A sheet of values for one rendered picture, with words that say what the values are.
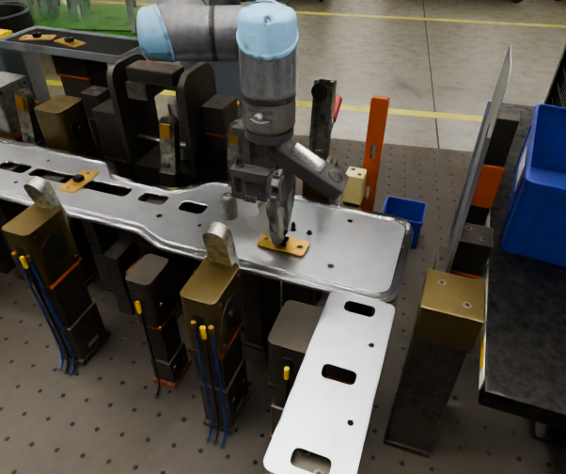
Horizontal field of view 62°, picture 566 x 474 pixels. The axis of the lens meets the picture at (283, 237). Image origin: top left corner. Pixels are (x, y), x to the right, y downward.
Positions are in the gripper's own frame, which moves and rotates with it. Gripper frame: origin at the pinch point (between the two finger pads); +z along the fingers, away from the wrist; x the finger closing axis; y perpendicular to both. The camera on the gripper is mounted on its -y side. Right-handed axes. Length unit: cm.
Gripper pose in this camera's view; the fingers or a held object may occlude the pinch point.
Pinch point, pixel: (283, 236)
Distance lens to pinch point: 78.8
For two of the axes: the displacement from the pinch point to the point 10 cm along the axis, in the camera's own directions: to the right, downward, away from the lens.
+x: -3.5, 5.9, -7.3
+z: 0.0, 7.7, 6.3
